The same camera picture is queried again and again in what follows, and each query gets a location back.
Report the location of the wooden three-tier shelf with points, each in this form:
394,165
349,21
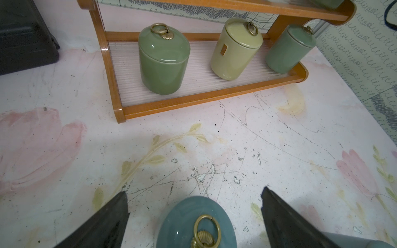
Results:
120,52

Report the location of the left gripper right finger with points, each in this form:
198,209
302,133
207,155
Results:
286,228

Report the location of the floral pink table mat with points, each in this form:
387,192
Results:
63,153

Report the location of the black plastic case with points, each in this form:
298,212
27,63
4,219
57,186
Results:
26,41

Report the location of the blue canister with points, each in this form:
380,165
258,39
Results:
196,222

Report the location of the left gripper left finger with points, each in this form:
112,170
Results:
105,229

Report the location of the light green canister bottom centre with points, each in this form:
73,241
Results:
238,43

